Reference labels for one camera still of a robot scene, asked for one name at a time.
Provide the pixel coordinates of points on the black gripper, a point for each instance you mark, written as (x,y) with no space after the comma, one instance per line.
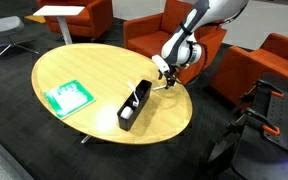
(171,71)

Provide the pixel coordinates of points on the white plastic fork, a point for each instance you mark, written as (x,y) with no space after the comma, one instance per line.
(159,88)

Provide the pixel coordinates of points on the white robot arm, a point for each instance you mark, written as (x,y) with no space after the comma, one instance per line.
(184,43)

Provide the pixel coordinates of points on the black rectangular utensil bin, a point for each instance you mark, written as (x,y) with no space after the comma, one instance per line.
(134,111)

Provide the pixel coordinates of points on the orange armchair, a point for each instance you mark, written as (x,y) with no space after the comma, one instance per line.
(250,70)
(84,16)
(150,36)

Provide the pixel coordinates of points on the white round object in bin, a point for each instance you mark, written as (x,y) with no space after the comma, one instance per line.
(126,112)

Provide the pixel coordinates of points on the green and white board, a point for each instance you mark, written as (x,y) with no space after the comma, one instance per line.
(70,98)

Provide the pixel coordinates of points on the silver table base leg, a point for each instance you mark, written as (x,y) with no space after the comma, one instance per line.
(85,139)

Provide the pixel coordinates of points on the dark grey robot cart platform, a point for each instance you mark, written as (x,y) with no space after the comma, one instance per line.
(260,156)

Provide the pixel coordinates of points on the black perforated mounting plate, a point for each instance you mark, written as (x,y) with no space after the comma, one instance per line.
(285,123)

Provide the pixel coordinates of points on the white side table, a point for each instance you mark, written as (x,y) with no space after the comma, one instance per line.
(60,13)

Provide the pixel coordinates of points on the yellow floor mat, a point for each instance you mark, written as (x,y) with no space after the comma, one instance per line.
(35,19)

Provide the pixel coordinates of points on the grey lounge chair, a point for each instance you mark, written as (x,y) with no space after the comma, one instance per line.
(4,26)

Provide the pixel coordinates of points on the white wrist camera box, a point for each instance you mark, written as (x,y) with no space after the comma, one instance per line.
(160,64)

